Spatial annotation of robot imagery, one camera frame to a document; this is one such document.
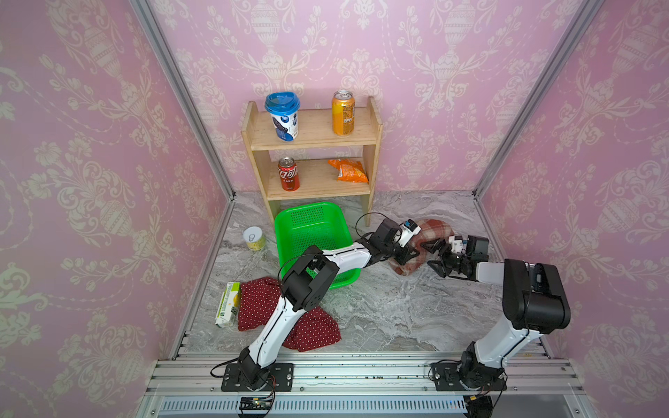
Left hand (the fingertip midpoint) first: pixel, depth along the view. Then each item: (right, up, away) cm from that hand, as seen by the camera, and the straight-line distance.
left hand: (418, 254), depth 93 cm
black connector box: (+10, -39, -22) cm, 45 cm away
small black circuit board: (-51, -39, -20) cm, 67 cm away
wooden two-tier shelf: (-36, +27, +5) cm, 45 cm away
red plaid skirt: (+6, +8, +5) cm, 11 cm away
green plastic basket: (-45, +10, +17) cm, 49 cm away
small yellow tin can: (-61, +5, +7) cm, 61 cm away
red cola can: (-45, +27, -7) cm, 53 cm away
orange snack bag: (-25, +30, -2) cm, 39 cm away
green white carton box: (-64, -16, -9) cm, 66 cm away
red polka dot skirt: (-36, -22, -12) cm, 43 cm away
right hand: (+4, +1, +3) cm, 5 cm away
